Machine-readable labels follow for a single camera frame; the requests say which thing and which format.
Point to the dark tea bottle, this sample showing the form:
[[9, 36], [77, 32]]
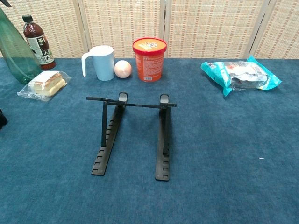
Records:
[[35, 35]]

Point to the teal snack package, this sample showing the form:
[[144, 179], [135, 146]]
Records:
[[243, 74]]

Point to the blue table cloth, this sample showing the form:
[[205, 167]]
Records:
[[210, 163]]

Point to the woven bamboo folding screen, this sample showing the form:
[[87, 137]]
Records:
[[126, 23]]

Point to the orange instant noodle cup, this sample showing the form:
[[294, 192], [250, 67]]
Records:
[[149, 63]]

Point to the wrapped sandwich cake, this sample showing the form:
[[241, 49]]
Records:
[[46, 84]]

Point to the pink ball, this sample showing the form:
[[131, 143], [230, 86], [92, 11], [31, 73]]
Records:
[[123, 69]]

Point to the black folding stand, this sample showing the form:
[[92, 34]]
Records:
[[163, 151]]

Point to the green spray bottle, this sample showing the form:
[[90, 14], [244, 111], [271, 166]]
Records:
[[14, 53]]

